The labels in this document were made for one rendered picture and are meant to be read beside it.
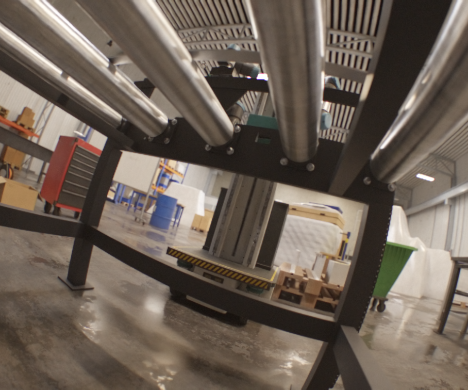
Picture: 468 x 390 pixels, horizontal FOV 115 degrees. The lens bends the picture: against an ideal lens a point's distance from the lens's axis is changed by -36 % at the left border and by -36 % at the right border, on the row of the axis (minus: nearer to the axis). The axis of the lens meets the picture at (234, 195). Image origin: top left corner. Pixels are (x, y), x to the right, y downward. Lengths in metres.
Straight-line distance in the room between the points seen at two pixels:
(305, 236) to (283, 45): 3.79
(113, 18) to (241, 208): 1.49
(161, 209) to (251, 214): 4.72
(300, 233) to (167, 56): 3.79
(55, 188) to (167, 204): 3.95
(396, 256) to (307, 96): 2.75
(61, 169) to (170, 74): 2.40
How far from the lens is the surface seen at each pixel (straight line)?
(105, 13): 0.46
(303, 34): 0.35
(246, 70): 1.40
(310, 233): 4.00
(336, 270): 2.40
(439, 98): 0.43
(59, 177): 2.83
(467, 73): 0.39
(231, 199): 1.68
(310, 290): 2.35
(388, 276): 3.11
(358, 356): 0.58
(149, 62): 0.52
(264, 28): 0.35
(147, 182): 5.78
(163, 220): 6.24
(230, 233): 1.69
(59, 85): 1.01
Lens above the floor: 0.54
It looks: 8 degrees up
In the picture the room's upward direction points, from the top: 17 degrees clockwise
